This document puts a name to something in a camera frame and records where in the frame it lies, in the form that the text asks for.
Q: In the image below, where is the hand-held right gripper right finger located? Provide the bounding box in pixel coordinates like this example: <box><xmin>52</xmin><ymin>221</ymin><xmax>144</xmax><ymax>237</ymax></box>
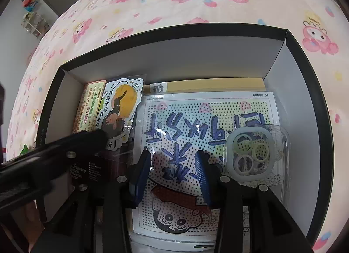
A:
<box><xmin>195</xmin><ymin>149</ymin><xmax>315</xmax><ymax>253</ymax></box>

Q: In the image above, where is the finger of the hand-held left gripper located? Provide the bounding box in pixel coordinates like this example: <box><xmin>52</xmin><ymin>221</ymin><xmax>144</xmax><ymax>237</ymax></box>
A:
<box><xmin>32</xmin><ymin>129</ymin><xmax>108</xmax><ymax>177</ymax></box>

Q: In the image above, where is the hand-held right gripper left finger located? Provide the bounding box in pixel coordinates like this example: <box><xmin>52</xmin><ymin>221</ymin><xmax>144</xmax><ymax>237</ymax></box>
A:
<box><xmin>32</xmin><ymin>149</ymin><xmax>152</xmax><ymax>253</ymax></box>

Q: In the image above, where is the black rainbow print box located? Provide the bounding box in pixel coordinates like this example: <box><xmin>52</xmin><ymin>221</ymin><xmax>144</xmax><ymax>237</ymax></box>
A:
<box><xmin>68</xmin><ymin>144</ymin><xmax>137</xmax><ymax>199</ymax></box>

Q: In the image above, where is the cartoon sticker card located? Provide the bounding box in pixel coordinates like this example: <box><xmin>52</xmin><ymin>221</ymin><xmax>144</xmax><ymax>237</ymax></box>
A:
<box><xmin>95</xmin><ymin>77</ymin><xmax>145</xmax><ymax>151</ymax></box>

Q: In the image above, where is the black cardboard box container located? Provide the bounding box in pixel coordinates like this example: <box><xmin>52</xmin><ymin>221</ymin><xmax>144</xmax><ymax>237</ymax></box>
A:
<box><xmin>36</xmin><ymin>22</ymin><xmax>335</xmax><ymax>244</ymax></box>

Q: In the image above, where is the yellow green printed card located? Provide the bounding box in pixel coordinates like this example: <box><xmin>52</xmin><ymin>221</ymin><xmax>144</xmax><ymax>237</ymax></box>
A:
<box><xmin>72</xmin><ymin>79</ymin><xmax>107</xmax><ymax>134</ymax></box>

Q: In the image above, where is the clear case with rings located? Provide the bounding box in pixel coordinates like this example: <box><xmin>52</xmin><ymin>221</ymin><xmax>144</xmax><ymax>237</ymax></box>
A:
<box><xmin>226</xmin><ymin>124</ymin><xmax>290</xmax><ymax>187</ymax></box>

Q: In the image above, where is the pixel art bead sheet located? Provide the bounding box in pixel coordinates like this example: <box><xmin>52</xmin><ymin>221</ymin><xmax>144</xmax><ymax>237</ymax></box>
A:
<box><xmin>130</xmin><ymin>93</ymin><xmax>282</xmax><ymax>236</ymax></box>

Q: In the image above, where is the yellow flat board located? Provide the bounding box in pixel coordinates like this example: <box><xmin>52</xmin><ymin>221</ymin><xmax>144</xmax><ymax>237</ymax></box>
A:
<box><xmin>142</xmin><ymin>77</ymin><xmax>265</xmax><ymax>96</ymax></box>

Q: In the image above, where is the small toy shelf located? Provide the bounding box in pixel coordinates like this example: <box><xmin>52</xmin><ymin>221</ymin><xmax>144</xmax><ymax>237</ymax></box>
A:
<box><xmin>21</xmin><ymin>12</ymin><xmax>50</xmax><ymax>39</ymax></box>

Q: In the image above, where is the colourful toy figure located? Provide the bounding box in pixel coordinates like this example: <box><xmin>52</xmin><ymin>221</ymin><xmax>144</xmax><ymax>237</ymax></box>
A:
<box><xmin>21</xmin><ymin>0</ymin><xmax>39</xmax><ymax>13</ymax></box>

